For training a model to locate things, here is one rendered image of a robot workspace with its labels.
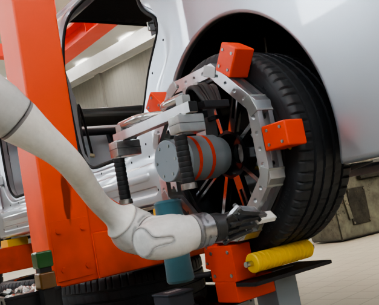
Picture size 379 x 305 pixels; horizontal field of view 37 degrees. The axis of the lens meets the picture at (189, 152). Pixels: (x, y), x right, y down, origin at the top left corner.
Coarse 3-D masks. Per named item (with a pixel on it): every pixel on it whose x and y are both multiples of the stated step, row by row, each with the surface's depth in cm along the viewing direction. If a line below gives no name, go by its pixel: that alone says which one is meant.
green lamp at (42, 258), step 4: (36, 252) 134; (40, 252) 135; (44, 252) 135; (48, 252) 136; (32, 256) 136; (36, 256) 134; (40, 256) 134; (44, 256) 135; (48, 256) 135; (52, 256) 136; (32, 260) 136; (36, 260) 134; (40, 260) 134; (44, 260) 135; (48, 260) 135; (52, 260) 136; (36, 264) 134; (40, 264) 134; (44, 264) 134; (48, 264) 135; (52, 264) 136; (36, 268) 135; (40, 268) 134
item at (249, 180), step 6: (246, 114) 198; (246, 120) 199; (240, 126) 201; (246, 126) 199; (240, 150) 196; (240, 156) 196; (246, 180) 201; (252, 180) 199; (252, 186) 199; (252, 192) 199
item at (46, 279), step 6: (36, 276) 135; (42, 276) 134; (48, 276) 135; (54, 276) 135; (36, 282) 135; (42, 282) 133; (48, 282) 134; (54, 282) 135; (36, 288) 136; (42, 288) 133; (48, 288) 134
